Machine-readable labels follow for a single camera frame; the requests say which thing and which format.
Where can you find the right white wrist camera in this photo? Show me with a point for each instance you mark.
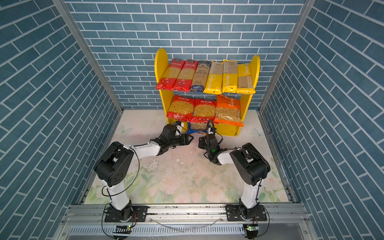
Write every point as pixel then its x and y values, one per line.
pixel 212 130

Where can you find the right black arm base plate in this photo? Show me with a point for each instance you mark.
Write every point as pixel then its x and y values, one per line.
pixel 246 213

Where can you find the orange Pastatime macaroni bag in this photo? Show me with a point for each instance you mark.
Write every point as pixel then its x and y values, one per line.
pixel 228 111

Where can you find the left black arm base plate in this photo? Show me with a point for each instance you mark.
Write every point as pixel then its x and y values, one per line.
pixel 131 214

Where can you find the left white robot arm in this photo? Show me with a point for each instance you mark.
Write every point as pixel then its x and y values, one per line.
pixel 112 167

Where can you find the dark blue spaghetti pack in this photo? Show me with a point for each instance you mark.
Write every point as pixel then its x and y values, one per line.
pixel 200 76

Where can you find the red fusilli bag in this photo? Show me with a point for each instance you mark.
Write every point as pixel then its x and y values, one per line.
pixel 181 109

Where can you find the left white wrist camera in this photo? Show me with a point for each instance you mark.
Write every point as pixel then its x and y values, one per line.
pixel 179 126

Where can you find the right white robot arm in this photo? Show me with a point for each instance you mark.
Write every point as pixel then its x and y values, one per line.
pixel 251 165

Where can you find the aluminium mounting rail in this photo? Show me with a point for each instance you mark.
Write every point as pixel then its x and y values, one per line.
pixel 279 213

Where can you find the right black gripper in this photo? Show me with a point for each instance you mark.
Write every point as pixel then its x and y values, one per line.
pixel 201 143

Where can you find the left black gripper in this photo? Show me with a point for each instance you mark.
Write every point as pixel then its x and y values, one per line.
pixel 184 139

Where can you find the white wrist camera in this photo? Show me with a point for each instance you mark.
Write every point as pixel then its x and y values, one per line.
pixel 212 130
pixel 179 126

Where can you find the red macaroni bag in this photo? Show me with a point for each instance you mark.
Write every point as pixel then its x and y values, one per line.
pixel 204 111

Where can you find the yellow Pastatime spaghetti pack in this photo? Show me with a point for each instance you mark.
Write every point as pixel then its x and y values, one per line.
pixel 215 79

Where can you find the blue orecchiette pasta bag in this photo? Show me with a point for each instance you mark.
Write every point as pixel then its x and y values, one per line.
pixel 200 128

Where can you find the red spaghetti pack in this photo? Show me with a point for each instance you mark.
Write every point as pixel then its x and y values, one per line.
pixel 171 74
pixel 185 78

